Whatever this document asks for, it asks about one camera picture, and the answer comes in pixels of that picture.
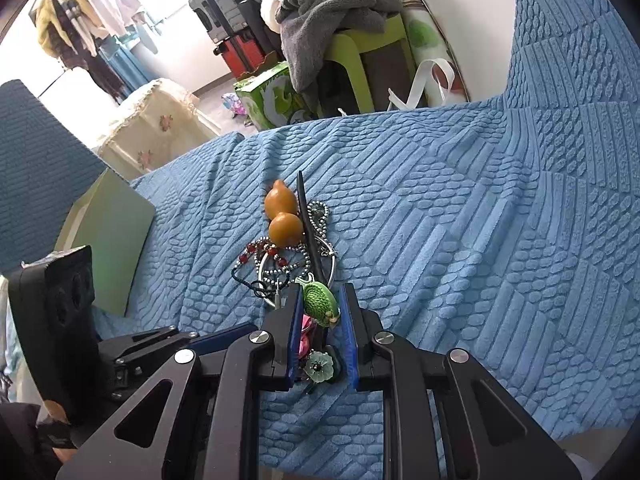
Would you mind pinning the rolled floral mat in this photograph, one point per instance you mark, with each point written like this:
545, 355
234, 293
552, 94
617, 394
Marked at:
425, 35

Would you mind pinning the green plastic stool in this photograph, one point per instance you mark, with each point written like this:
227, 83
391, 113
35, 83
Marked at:
345, 47

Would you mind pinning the person's left forearm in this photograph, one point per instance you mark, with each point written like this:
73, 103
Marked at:
20, 445

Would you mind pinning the silver bangle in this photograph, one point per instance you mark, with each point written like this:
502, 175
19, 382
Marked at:
327, 250

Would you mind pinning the hanging clothes on rack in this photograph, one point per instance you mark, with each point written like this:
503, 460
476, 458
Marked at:
80, 15

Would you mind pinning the black hair stick with flower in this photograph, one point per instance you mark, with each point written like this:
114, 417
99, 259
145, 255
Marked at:
310, 230

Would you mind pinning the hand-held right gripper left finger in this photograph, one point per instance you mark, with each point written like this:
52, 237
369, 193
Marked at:
290, 340

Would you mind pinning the pink hair clip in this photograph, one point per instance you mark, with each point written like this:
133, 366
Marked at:
304, 344

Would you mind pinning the green printed carton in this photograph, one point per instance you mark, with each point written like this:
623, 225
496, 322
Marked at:
267, 95

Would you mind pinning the black suitcase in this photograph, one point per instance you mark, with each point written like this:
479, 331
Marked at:
257, 30

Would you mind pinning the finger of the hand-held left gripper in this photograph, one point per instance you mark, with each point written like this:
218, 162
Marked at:
145, 342

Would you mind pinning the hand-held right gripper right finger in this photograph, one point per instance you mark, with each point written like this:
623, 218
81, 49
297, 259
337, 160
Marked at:
351, 340

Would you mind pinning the red suitcase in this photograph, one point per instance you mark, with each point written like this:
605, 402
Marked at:
245, 55

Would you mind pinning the pale green gift box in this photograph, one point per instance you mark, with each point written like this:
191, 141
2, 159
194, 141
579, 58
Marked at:
115, 240

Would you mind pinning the colourful cloth on floor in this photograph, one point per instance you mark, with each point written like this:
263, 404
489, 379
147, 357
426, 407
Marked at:
233, 103

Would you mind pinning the blue textured sofa cover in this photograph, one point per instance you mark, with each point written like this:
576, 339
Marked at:
450, 220

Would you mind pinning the grey hard suitcase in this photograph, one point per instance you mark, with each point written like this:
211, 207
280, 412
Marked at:
215, 10

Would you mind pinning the grey fleece blanket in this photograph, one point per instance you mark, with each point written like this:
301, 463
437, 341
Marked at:
320, 15

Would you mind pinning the orange gourd pendant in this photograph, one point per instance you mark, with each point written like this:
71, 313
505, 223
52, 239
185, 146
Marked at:
285, 227

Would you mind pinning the cream duvet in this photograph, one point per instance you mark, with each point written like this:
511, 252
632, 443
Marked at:
272, 0

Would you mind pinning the black green band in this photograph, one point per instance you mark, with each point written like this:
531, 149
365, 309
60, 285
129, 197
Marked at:
317, 300

